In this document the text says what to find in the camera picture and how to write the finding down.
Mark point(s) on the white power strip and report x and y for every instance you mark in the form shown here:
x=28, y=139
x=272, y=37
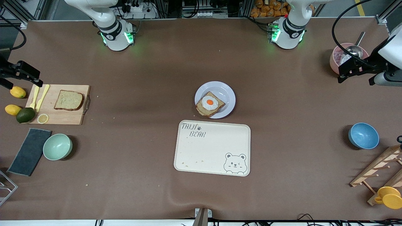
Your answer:
x=141, y=11

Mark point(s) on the fried egg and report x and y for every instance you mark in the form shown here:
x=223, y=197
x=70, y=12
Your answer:
x=209, y=102

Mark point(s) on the cream bear print tray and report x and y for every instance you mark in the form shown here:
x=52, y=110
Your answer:
x=212, y=150

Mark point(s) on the dark grey cloth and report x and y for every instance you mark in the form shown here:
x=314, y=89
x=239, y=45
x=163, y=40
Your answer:
x=29, y=152

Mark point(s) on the mint green bowl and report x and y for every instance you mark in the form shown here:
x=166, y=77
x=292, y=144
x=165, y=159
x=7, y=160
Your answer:
x=57, y=147

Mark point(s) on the pink bowl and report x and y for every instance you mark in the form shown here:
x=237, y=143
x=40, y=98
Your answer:
x=333, y=64

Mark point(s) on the lemon slice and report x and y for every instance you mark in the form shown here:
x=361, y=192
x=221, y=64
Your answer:
x=43, y=118

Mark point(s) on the brown bread slice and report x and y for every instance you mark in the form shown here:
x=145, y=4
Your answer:
x=68, y=100
x=204, y=112

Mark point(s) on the yellow plastic fork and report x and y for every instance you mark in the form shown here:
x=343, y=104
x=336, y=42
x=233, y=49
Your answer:
x=34, y=99

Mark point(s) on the metal scoop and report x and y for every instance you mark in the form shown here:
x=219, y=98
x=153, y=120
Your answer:
x=354, y=51

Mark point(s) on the blue bowl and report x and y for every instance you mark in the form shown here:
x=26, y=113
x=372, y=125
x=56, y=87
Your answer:
x=363, y=135

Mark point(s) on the clear ice pieces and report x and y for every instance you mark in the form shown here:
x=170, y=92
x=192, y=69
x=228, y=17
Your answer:
x=338, y=58

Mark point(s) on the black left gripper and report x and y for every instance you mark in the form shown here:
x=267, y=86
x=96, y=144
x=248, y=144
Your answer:
x=374, y=60

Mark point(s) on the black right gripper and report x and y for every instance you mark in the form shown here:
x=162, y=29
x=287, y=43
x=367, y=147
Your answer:
x=5, y=70

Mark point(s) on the yellow lemon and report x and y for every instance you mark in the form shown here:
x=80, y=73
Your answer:
x=18, y=92
x=12, y=110

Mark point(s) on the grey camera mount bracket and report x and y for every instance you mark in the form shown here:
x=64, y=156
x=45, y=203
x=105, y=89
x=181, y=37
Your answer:
x=201, y=218

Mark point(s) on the orange snack packs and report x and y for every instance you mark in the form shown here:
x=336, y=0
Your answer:
x=263, y=9

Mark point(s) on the white round plate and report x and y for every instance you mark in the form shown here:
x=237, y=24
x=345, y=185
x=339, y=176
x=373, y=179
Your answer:
x=225, y=91

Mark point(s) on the wooden cutting board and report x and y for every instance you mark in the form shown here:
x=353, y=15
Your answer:
x=62, y=118

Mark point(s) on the wooden drying rack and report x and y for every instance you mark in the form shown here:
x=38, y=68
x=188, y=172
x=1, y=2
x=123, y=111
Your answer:
x=373, y=167

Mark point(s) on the yellow plastic knife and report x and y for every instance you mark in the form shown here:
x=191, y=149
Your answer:
x=42, y=99

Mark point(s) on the aluminium frame post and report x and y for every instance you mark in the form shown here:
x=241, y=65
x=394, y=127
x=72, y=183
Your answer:
x=384, y=19

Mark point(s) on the yellow cup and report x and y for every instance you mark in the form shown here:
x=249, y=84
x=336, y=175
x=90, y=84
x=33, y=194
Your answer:
x=391, y=199

